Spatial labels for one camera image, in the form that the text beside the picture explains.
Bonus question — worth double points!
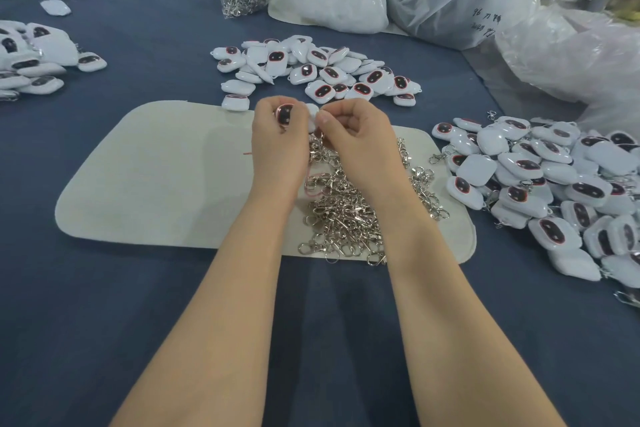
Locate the person's right hand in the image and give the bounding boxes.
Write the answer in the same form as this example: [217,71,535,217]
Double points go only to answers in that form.
[315,97,411,215]

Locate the person's left hand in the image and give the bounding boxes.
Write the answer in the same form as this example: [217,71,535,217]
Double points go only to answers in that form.
[250,96,313,203]

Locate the white charm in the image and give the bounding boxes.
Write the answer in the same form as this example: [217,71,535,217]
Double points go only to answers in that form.
[274,101,321,135]

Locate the pile of metal clasps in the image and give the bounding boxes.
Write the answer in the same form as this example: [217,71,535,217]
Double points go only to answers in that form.
[297,131,450,266]

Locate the pile of finished fobs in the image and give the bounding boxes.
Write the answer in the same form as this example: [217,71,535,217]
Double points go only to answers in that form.
[430,113,640,308]

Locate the person's left forearm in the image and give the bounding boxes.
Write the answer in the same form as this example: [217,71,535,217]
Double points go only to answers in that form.
[110,193,301,427]

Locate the person's right forearm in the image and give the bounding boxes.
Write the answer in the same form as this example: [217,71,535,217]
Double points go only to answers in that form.
[380,199,566,427]

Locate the cream felt work mat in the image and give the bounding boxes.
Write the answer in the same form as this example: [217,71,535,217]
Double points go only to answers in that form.
[55,100,478,265]

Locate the crumpled clear plastic bag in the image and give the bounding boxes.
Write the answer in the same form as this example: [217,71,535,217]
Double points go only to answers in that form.
[496,3,640,137]

